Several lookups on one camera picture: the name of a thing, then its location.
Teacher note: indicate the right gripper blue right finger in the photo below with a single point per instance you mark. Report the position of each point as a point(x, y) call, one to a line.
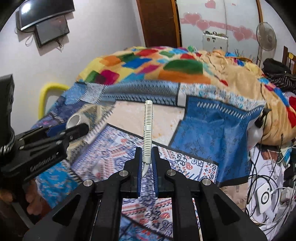
point(155, 157)

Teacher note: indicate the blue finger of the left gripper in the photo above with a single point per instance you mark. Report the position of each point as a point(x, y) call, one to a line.
point(74, 133)
point(54, 130)

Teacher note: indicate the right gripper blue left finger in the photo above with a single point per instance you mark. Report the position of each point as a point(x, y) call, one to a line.
point(138, 170)

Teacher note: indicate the white disposable razor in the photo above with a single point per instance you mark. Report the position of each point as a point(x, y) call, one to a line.
point(147, 145)

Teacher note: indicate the grey tape roll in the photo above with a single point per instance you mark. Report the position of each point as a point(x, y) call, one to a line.
point(77, 119)

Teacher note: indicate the blue patchwork bedspread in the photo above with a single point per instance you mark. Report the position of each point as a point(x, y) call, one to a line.
point(200, 129)

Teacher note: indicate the colourful checkered blanket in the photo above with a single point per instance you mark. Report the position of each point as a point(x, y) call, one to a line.
point(180, 65)

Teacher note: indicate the white box with stickers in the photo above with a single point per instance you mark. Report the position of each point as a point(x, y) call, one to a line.
point(214, 41)

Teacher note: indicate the brown wooden door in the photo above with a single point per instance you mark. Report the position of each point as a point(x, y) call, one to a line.
point(160, 22)

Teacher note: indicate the sliding wardrobe with hearts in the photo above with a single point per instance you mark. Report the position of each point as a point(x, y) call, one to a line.
point(237, 20)

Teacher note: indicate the black clothes pile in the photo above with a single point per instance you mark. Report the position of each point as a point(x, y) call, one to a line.
point(279, 75)

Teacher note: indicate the white standing fan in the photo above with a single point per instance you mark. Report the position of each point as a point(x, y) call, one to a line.
point(267, 42)

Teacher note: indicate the yellow foam bed rail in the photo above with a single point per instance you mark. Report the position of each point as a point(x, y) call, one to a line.
point(47, 88)

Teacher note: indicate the small black wall monitor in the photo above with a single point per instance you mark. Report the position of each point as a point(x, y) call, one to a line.
point(51, 30)

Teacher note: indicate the wall mounted black television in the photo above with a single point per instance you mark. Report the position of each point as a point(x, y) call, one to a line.
point(34, 11)

